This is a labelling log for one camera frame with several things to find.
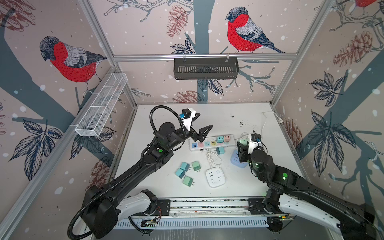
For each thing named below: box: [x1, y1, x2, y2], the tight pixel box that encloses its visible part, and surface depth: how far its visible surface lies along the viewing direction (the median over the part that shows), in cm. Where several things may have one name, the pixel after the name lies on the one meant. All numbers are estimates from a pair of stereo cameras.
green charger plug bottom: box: [183, 176, 195, 187], surface depth 83 cm
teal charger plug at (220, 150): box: [214, 147, 225, 155], surface depth 95 cm
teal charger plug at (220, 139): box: [216, 136, 224, 144], surface depth 94 cm
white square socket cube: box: [205, 167, 226, 188], surface depth 83 cm
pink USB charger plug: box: [223, 135, 231, 143], surface depth 94 cm
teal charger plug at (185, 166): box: [179, 161, 192, 172], surface depth 89 cm
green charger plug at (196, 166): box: [191, 160, 201, 173], surface depth 88 cm
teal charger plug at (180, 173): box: [175, 168, 186, 179], surface depth 85 cm
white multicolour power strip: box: [189, 135, 236, 151], surface depth 96 cm
